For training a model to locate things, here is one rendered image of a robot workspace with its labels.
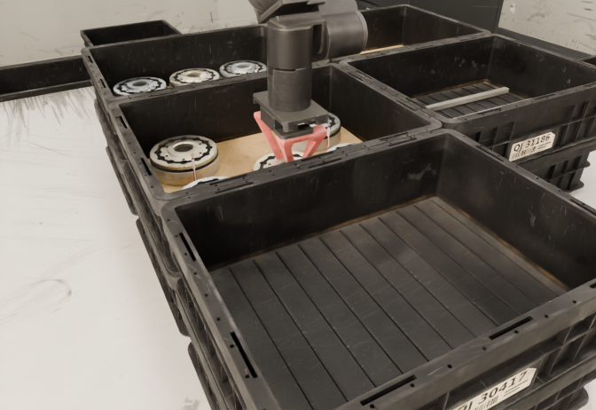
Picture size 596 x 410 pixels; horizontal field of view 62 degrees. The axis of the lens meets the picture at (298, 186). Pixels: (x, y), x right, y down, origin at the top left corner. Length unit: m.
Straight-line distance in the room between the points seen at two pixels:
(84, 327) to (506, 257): 0.56
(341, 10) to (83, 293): 0.54
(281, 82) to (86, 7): 3.35
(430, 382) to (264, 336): 0.20
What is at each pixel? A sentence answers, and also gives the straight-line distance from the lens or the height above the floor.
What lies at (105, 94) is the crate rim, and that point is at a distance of 0.83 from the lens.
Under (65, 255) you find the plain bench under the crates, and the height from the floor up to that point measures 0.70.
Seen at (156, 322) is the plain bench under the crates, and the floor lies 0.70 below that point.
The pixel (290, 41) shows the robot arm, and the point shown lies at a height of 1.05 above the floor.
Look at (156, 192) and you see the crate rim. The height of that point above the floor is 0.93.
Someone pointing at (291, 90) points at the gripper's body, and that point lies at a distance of 0.62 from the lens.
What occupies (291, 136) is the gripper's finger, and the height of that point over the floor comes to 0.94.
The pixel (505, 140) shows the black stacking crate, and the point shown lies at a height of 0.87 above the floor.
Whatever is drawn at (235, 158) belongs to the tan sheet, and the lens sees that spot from 0.80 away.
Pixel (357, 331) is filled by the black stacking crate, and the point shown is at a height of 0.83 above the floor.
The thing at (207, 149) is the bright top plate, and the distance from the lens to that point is 0.77.
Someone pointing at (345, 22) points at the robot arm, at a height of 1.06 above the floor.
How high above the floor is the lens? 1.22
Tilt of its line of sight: 33 degrees down
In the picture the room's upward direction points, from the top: straight up
